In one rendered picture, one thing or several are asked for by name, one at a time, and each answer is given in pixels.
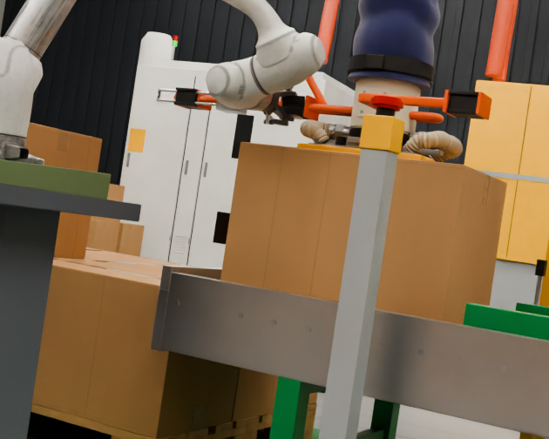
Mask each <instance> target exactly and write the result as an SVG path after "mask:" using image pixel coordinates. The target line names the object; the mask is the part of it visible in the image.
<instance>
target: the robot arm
mask: <svg viewBox="0 0 549 439"><path fill-rule="evenodd" d="M76 1H77V0H26V2H25V3H24V5H23V7H22V9H21V10H20V11H19V12H18V14H17V16H16V18H15V19H14V21H13V23H12V24H11V26H10V28H9V29H8V30H7V32H6V33H5V35H4V36H3V37H0V159H2V160H9V161H16V162H23V163H29V164H36V165H44V160H43V159H40V158H37V157H34V156H32V155H30V154H29V151H28V149H26V137H27V131H28V127H29V123H30V119H31V108H32V101H33V93H34V91H35V90H36V89H37V86H38V84H39V82H40V80H41V78H42V76H43V68H42V64H41V62H40V61H39V60H40V58H41V57H42V56H43V54H44V52H45V50H46V49H47V47H48V46H49V44H50V42H51V40H52V39H53V38H54V36H55V35H56V33H57V31H58V29H59V28H60V26H61V24H62V23H63V21H64V20H65V18H66V17H67V15H68V14H69V12H70V10H71V8H72V6H73V5H74V3H75V2H76ZM223 1H224V2H226V3H229V4H231V5H232V6H234V7H235V8H237V9H238V10H241V11H242V12H244V13H245V14H247V15H248V16H249V17H250V18H251V19H252V20H253V22H254V24H255V26H256V28H257V30H258V36H259V37H258V42H257V44H256V46H255V47H256V50H257V52H256V55H255V56H252V57H249V58H246V59H242V60H237V61H232V62H231V63H230V62H225V63H221V64H217V65H215V66H213V67H212V68H211V69H210V70H209V71H208V73H207V76H206V83H207V89H208V93H209V94H210V95H211V97H213V98H214V99H215V100H216V101H218V102H219V103H221V104H223V105H225V106H228V107H231V108H234V109H246V110H250V111H262V112H263V113H264V114H265V115H266V119H264V121H263V124H264V125H283V126H288V121H291V122H294V121H295V119H300V120H302V119H303V117H300V116H297V115H295V114H287V113H286V112H285V111H284V110H283V109H282V108H281V106H279V98H280V97H285V96H291V95H296V96H297V95H298V94H297V93H296V91H292V89H293V88H294V86H296V85H298V84H300V83H302V82H303V81H305V80H306V79H307V78H309V77H311V76H312V75H313V74H315V73H316V72H317V71H318V70H319V69H320V68H321V67H322V64H323V62H324V60H325V50H324V46H323V44H322V41H321V39H320V38H319V37H317V36H316V35H314V34H310V33H307V32H303V33H301V34H299V33H297V32H296V31H295V29H294V28H290V27H288V26H287V25H286V24H284V23H283V22H282V20H281V19H280V18H279V17H278V15H277V14H276V12H275V11H274V9H273V8H272V7H271V6H270V5H269V4H268V2H266V1H265V0H223ZM272 113H274V114H275V115H277V116H278V117H279V119H276V118H273V117H272V116H271V114H272ZM280 119H281V120H280Z"/></svg>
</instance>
